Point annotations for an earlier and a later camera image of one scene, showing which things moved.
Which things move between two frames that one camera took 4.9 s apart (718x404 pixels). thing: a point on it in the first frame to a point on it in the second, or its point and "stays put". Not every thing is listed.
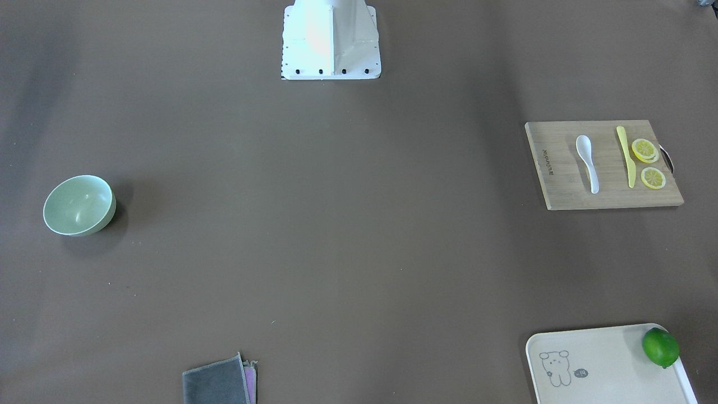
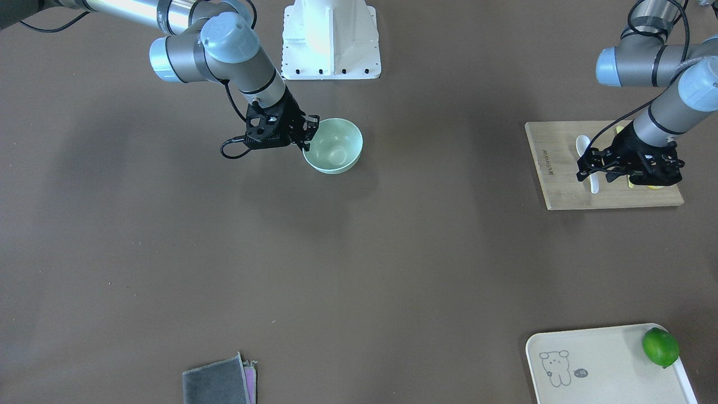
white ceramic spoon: (584, 148) stays put
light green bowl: (79, 206) to (335, 147)
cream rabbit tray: (603, 366) stays put
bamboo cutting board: (565, 177) stays put
